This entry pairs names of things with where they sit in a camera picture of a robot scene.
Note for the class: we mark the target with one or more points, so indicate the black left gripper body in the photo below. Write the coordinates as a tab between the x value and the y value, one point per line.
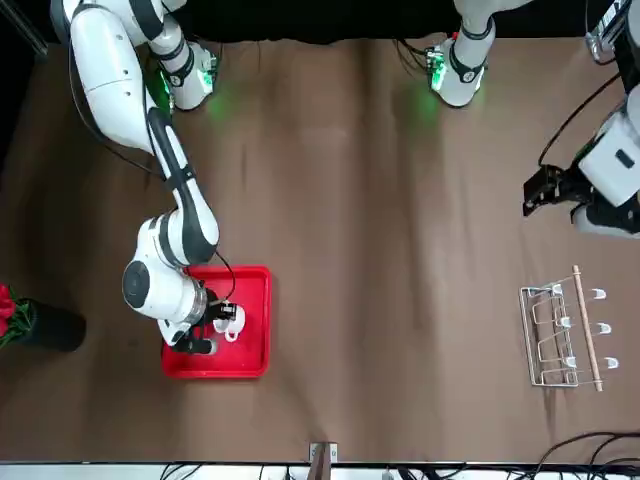
575	187

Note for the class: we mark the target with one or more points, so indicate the red plastic tray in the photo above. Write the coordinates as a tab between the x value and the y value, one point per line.
250	345

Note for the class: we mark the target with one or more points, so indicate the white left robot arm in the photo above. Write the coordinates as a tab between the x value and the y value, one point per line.
610	165

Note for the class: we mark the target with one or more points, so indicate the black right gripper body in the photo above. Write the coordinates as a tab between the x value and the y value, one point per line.
211	310

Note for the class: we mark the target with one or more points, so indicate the metal table edge bracket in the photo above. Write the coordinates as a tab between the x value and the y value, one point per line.
322	455

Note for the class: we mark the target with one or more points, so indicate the white cup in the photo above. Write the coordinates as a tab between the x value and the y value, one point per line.
234	325

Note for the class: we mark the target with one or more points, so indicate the black frame post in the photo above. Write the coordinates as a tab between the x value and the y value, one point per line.
27	27

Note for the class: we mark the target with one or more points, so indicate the aluminium frame profile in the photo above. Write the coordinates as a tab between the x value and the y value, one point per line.
607	30

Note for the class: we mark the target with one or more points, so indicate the red artificial tulip bouquet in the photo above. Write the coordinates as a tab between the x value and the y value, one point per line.
7	305

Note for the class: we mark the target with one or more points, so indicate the black cylindrical vase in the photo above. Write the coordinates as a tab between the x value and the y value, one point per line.
55	330

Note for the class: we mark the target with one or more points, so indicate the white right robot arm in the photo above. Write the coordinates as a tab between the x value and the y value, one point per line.
115	85

